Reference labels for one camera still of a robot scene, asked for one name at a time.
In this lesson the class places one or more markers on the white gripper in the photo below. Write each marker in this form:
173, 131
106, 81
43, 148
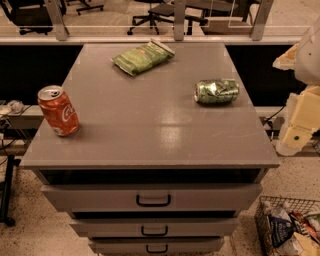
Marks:
308, 61

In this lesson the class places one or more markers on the crushed green soda can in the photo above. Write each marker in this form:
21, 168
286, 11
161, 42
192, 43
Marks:
216, 91

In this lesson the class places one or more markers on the red coke can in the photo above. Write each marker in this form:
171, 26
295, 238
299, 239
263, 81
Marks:
58, 110

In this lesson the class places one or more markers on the red snack bag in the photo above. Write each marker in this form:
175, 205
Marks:
302, 225

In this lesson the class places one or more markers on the dark blue snack bag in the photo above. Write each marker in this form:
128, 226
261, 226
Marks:
281, 226

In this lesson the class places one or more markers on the grey drawer cabinet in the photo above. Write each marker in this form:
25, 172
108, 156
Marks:
146, 135

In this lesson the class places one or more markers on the green chip bag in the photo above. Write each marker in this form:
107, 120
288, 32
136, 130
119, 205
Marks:
143, 58

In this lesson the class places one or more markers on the yellow snack bag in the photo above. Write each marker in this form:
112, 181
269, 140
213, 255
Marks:
307, 247

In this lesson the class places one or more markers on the black office chair centre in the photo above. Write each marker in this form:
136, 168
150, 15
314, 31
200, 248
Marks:
169, 11

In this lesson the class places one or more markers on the black office chair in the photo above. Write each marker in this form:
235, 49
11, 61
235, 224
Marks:
28, 15
169, 11

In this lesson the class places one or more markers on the black office chair left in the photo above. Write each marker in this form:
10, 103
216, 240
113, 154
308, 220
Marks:
28, 15

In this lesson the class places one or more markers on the wire basket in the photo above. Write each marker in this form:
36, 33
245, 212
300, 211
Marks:
262, 221

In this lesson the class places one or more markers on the top drawer black handle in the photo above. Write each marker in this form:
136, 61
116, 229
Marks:
153, 202

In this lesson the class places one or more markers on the drawer black handle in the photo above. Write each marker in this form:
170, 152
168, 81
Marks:
156, 249
154, 232
153, 202

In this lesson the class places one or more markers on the middle drawer black handle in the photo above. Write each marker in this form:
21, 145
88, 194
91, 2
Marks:
154, 232

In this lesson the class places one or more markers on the bottom drawer black handle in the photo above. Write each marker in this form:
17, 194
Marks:
156, 249

